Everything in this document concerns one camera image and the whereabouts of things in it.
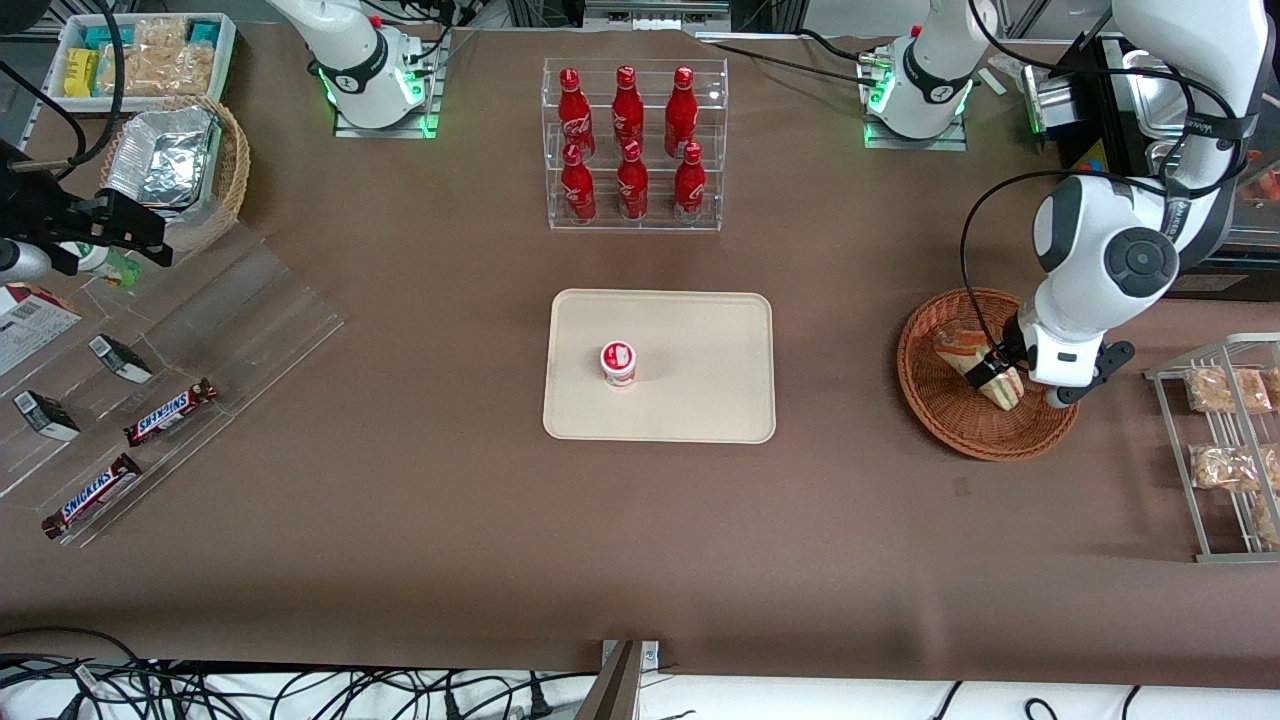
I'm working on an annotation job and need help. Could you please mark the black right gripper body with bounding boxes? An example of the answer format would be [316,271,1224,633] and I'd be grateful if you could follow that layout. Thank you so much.
[0,140,174,277]

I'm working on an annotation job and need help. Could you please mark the triangle sandwich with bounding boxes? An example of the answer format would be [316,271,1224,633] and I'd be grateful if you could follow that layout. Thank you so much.
[933,325,1026,413]

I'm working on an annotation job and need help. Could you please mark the brown round wicker basket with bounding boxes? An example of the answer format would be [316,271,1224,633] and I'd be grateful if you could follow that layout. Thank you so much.
[897,288,1082,462]

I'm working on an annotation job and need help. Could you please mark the tan wicker basket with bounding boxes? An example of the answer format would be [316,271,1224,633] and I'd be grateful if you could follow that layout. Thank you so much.
[98,95,251,257]

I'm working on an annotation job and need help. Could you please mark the steel warmer tray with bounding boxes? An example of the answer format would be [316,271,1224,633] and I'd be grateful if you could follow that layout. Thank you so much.
[1118,48,1196,143]
[1146,138,1201,179]

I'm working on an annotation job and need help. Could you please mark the beige plastic tray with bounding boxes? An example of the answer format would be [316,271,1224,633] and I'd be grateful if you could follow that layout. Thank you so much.
[543,289,777,444]

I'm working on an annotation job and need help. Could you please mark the green white small bottle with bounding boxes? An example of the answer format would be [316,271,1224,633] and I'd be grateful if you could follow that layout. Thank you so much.
[58,240,144,292]

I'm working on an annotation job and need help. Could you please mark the silver foil containers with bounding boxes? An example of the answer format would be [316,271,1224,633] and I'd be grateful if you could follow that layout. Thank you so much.
[104,105,222,213]

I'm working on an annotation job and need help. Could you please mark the red white paper carton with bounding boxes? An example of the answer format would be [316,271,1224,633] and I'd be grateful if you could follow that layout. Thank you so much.
[0,283,84,379]

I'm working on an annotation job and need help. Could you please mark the small black white box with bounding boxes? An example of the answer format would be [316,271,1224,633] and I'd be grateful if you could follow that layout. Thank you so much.
[88,334,155,386]
[12,390,82,443]

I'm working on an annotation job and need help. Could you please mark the clear bagged cracker snack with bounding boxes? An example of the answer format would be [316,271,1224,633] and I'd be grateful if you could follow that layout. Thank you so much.
[99,44,217,97]
[134,17,192,49]

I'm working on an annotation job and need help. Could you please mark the clear acrylic display stand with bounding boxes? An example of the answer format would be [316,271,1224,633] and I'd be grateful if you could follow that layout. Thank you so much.
[0,220,347,550]

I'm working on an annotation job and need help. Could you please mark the snickers chocolate bar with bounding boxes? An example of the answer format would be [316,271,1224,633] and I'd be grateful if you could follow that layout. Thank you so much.
[123,378,219,448]
[41,453,144,541]

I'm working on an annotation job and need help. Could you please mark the white plastic bin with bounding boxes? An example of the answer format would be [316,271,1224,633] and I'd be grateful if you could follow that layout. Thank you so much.
[48,13,239,113]

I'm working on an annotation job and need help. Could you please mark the black food warmer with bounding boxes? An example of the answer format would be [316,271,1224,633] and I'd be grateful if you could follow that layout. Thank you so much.
[1030,35,1280,302]

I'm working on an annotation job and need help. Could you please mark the red cola bottle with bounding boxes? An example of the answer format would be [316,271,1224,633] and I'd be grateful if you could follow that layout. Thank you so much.
[673,142,707,223]
[560,143,597,224]
[665,67,698,158]
[616,140,649,221]
[557,68,596,161]
[612,66,645,151]

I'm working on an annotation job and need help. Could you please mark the clear acrylic bottle rack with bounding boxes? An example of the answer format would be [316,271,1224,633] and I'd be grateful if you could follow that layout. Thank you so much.
[543,58,729,233]

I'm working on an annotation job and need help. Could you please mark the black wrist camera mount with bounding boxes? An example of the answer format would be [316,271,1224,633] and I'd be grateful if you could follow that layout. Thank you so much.
[1045,341,1137,407]

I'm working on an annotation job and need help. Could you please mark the grey metal wire rack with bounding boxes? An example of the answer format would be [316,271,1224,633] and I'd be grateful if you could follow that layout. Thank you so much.
[1144,332,1280,564]

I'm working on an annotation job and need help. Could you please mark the black hanging cable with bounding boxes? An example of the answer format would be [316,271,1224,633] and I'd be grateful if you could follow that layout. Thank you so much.
[0,0,129,186]

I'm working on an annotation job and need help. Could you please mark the black tabletop cable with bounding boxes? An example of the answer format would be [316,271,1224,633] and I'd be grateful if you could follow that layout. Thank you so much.
[700,27,891,77]

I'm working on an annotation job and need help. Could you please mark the metal table edge bracket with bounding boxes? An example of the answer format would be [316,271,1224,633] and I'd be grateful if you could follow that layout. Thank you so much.
[575,639,662,720]

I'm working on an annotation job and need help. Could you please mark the black floor cable bundle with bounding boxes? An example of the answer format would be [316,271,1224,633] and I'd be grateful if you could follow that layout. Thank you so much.
[0,626,603,720]

